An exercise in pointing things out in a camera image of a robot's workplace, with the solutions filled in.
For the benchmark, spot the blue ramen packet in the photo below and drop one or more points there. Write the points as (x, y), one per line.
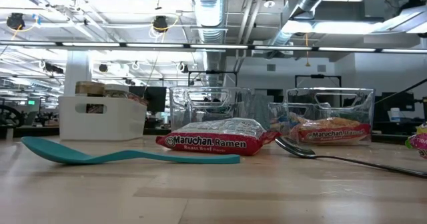
(293, 120)

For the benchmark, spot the white-lidded seasoning jar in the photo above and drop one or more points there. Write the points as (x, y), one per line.
(116, 90)

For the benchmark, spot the red yellow ramen packet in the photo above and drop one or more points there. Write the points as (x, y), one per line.
(333, 134)

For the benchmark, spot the tan-lidded jar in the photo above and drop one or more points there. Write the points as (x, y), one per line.
(88, 88)

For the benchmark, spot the clear plastic container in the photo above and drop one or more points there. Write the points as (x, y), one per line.
(363, 100)
(178, 107)

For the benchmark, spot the red roast beef ramen packet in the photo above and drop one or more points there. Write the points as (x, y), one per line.
(213, 144)

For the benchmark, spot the black computer monitor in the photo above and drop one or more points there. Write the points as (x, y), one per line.
(155, 99)

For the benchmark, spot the long ceiling light strip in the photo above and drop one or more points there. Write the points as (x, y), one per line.
(153, 45)

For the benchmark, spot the dark metal spoon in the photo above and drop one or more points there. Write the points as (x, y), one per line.
(293, 147)

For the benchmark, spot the white plastic bin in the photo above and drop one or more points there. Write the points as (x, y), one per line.
(116, 120)

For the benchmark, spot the round ceiling smoke detector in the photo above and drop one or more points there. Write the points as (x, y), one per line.
(269, 2)

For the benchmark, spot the white pillar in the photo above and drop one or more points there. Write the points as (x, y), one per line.
(77, 74)

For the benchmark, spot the bright ceiling light panel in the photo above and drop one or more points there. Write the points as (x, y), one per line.
(333, 27)

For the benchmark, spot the teal plastic spoon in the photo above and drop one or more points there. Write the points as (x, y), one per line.
(50, 149)

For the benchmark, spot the white bottle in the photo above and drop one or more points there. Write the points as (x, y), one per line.
(395, 114)

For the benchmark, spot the yellow-green pink ramen packet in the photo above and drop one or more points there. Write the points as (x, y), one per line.
(418, 142)

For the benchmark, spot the black stand frame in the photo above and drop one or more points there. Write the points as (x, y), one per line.
(213, 72)
(317, 76)

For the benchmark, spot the large silver ventilation duct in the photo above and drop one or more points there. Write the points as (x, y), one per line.
(210, 4)

